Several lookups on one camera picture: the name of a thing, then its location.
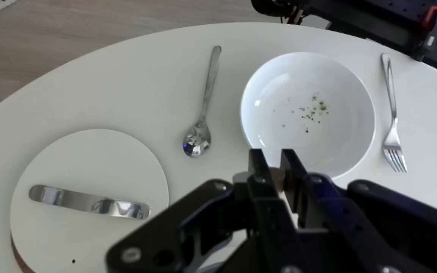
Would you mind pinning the white bowl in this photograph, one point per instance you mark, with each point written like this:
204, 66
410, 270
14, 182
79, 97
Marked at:
313, 104

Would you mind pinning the white pot lid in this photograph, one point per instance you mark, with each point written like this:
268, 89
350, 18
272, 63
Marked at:
79, 195

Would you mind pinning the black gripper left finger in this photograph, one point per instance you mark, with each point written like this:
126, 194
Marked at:
183, 236

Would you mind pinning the round cork trivet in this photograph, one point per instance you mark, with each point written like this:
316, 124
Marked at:
19, 259

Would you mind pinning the silver fork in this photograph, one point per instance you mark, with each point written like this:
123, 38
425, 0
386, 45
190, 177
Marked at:
392, 145

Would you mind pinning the black perforated mounting board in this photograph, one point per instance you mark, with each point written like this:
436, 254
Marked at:
409, 25

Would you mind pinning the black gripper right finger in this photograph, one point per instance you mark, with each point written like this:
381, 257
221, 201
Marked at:
380, 226

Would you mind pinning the silver spoon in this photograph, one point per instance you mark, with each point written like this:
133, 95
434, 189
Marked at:
198, 136

